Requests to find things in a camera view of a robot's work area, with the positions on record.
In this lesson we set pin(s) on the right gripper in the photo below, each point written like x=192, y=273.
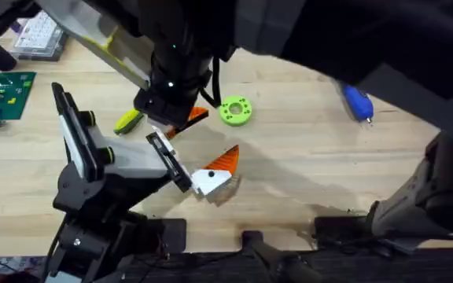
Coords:
x=179, y=78

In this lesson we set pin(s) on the clear plastic parts box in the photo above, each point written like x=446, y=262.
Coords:
x=37, y=35

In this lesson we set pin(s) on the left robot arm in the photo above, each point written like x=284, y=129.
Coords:
x=93, y=251

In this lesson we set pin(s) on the green board with toy blocks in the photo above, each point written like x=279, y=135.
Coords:
x=10, y=106

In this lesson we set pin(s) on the green disc with holes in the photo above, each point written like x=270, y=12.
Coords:
x=226, y=116

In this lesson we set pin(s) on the blue electric screwdriver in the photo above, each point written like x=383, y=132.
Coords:
x=358, y=102

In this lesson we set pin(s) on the orange ribbed wedge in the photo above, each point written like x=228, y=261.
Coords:
x=199, y=113

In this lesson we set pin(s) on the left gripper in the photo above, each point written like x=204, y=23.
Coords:
x=132, y=161

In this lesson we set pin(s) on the black rail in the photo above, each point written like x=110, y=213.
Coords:
x=387, y=267

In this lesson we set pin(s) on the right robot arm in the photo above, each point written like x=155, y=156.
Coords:
x=368, y=39

